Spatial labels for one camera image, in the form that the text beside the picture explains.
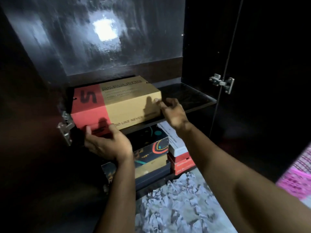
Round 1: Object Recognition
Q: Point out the person's left hand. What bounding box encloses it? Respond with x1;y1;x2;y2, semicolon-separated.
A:
84;124;133;163

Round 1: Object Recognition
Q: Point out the person's right hand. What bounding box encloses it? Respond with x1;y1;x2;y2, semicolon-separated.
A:
154;98;193;132

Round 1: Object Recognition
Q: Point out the red and tan shoe box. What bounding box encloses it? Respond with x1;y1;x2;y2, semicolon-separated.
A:
70;76;162;137

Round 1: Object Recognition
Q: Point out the person's right forearm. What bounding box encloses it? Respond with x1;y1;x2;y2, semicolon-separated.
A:
177;122;311;233

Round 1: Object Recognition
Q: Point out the person's left forearm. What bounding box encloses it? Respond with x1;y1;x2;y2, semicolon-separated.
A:
93;155;136;233

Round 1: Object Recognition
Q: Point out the dark cabinet shelf board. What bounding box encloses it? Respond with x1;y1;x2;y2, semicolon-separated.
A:
66;82;217;136

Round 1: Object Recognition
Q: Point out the black box with colourful print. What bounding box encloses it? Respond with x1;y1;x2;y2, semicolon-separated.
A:
125;125;169;168

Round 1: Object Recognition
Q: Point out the white shoe box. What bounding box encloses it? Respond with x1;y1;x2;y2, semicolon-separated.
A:
157;121;190;157

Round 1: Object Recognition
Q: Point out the dark printed box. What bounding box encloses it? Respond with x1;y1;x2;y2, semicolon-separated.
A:
101;162;117;193

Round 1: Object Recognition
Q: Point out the silver cabinet hinge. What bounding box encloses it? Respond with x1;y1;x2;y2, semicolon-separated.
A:
57;111;76;146
209;74;235;95

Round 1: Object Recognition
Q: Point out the tan cardboard box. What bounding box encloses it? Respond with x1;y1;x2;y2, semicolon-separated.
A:
134;154;168;179

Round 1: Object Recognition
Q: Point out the dark grey flat box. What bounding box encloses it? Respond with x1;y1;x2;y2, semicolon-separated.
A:
135;162;172;192

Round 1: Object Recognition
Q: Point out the dark wooden cabinet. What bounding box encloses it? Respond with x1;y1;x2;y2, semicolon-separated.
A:
0;0;219;233

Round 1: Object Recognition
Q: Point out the dark cabinet door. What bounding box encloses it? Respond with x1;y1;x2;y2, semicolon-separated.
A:
0;7;73;233
209;0;311;183

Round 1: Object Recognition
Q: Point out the grey shaggy rug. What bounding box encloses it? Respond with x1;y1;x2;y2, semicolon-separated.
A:
134;167;238;233

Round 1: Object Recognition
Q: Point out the pink plastic basket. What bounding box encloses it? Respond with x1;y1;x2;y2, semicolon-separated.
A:
276;143;311;202

